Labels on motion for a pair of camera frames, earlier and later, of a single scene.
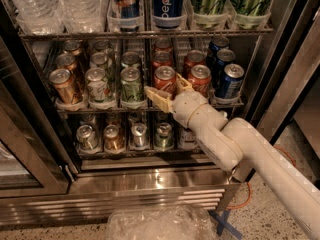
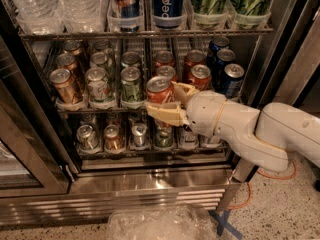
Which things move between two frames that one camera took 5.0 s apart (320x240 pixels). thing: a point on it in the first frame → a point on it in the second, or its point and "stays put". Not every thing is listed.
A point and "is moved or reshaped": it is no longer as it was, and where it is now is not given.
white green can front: [98, 87] stays put
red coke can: [165, 78] is moved or reshaped
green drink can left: [210, 5] stays put
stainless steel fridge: [78, 134] stays put
